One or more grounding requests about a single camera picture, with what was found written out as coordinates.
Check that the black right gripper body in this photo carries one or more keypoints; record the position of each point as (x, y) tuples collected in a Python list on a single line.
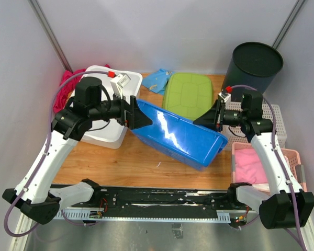
[(230, 117)]

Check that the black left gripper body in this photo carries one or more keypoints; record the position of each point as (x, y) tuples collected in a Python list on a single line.
[(117, 110)]

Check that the white plastic tub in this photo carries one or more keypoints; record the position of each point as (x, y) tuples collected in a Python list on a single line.
[(111, 135)]

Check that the green plastic basin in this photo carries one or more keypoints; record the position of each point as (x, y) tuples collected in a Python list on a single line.
[(188, 95)]

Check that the blue plastic bin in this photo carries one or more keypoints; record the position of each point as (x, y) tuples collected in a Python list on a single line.
[(178, 137)]

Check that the large dark blue cylindrical container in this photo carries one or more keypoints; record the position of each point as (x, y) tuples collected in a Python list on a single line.
[(253, 64)]

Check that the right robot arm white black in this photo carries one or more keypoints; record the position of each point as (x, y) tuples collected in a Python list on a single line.
[(287, 205)]

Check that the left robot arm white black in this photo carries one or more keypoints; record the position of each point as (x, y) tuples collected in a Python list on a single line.
[(34, 196)]

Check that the blue printed cloth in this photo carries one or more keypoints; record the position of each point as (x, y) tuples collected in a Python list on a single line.
[(157, 81)]

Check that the pink towel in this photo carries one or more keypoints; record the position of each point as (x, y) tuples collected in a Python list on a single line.
[(248, 167)]

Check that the magenta object behind bins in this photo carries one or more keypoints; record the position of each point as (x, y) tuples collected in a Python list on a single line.
[(63, 94)]

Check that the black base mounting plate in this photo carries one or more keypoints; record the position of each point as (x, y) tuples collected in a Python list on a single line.
[(161, 203)]

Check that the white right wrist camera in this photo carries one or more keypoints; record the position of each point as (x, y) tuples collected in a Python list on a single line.
[(224, 97)]

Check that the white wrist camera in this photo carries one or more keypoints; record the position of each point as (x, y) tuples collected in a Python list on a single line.
[(224, 97), (118, 83)]

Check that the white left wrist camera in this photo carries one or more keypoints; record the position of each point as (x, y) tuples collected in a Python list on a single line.
[(118, 83)]

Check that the white slotted cable duct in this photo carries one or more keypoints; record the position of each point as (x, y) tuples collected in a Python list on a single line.
[(89, 215)]

